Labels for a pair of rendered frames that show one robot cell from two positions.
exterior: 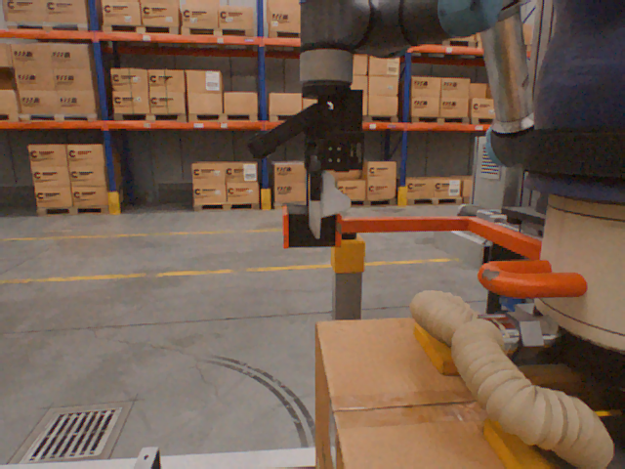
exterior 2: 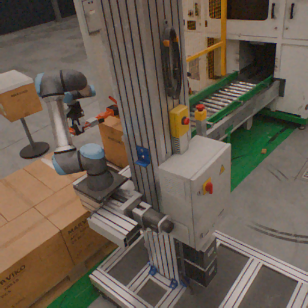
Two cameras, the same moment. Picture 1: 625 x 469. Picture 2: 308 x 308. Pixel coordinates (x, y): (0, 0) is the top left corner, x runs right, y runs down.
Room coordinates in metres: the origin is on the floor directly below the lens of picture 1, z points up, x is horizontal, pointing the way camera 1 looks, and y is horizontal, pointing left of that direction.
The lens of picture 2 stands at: (2.33, -1.69, 2.09)
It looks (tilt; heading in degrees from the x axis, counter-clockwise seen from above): 33 degrees down; 143
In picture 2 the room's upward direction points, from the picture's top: 8 degrees counter-clockwise
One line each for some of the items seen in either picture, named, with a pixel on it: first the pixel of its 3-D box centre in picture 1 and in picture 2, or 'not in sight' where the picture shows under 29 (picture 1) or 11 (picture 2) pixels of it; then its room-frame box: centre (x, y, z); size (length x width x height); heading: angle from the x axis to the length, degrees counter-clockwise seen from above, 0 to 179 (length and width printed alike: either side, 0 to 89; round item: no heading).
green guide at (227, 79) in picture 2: not in sight; (197, 95); (-0.02, 0.81, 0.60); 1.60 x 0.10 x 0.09; 95
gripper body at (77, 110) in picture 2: not in sight; (74, 110); (0.40, -0.88, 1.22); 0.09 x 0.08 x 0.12; 95
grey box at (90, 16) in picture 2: not in sight; (91, 15); (-0.59, -0.02, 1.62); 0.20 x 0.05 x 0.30; 95
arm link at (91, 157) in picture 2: not in sight; (92, 157); (1.01, -1.12, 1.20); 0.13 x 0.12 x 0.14; 58
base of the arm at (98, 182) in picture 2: not in sight; (98, 174); (1.01, -1.11, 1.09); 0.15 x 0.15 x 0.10
